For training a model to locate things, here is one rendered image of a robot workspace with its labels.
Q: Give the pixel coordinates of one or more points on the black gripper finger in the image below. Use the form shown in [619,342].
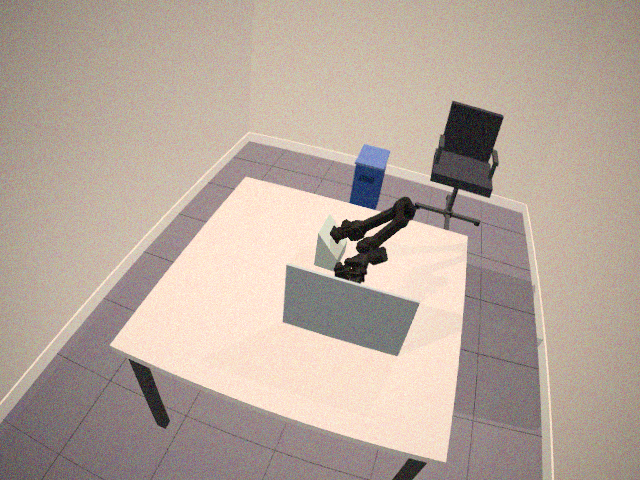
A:
[354,277]

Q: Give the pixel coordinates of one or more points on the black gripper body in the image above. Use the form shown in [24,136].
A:
[358,266]

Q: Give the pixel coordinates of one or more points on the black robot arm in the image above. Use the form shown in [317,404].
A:
[369,248]

